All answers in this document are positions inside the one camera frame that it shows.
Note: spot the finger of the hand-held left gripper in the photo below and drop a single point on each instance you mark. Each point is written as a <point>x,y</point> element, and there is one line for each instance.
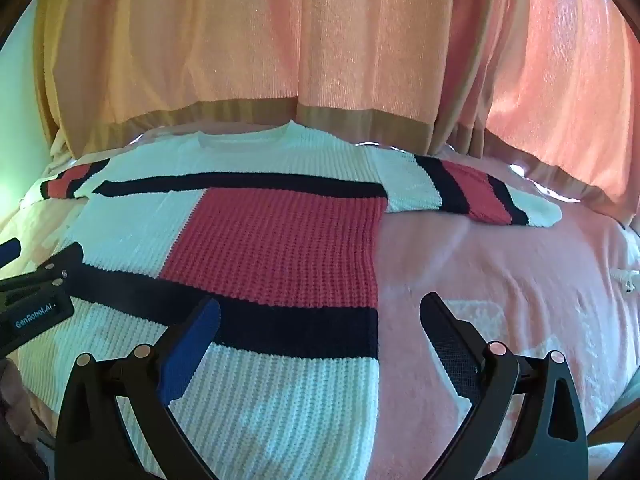
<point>55,270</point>
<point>9,252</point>

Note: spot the pink patterned blanket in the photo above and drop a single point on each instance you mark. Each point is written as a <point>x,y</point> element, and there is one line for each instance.
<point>500,270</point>

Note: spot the white red black knit sweater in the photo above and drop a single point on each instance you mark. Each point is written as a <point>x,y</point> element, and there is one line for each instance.
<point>280,240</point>

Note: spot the small white object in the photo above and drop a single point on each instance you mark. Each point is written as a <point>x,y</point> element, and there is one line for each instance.
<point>626,280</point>

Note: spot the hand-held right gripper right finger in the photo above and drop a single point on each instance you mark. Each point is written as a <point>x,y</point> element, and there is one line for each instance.
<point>445,335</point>

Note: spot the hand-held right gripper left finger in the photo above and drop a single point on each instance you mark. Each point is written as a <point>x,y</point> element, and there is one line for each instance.
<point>192,345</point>

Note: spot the orange curtain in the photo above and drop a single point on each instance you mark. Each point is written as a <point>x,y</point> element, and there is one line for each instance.
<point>550,70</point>
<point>225,40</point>

